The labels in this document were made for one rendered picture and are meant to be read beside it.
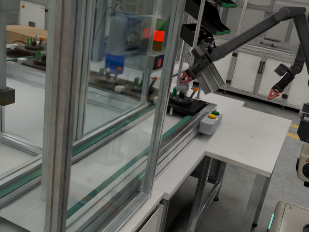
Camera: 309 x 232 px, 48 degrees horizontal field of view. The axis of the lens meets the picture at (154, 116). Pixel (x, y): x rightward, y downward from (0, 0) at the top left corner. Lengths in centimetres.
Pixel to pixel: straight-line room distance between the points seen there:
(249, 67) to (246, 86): 33
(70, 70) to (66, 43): 5
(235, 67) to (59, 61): 551
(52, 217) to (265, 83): 543
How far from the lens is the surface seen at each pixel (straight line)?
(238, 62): 602
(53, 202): 73
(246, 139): 196
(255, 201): 177
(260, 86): 601
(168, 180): 139
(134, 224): 113
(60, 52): 61
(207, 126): 177
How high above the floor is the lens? 156
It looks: 20 degrees down
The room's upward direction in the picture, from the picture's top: 9 degrees clockwise
